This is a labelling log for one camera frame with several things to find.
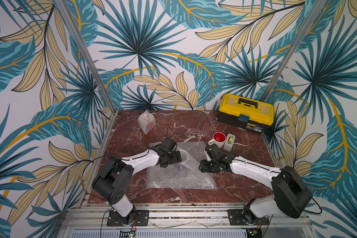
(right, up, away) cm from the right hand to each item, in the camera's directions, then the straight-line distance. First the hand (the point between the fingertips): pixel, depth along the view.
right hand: (202, 167), depth 87 cm
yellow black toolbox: (+33, +33, +10) cm, 48 cm away
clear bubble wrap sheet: (-36, +28, +15) cm, 48 cm away
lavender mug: (-10, +6, 0) cm, 12 cm away
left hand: (-16, +3, +2) cm, 16 cm away
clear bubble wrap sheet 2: (-4, -1, -4) cm, 6 cm away
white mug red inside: (+13, +16, +13) cm, 24 cm away
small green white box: (+19, +14, +10) cm, 26 cm away
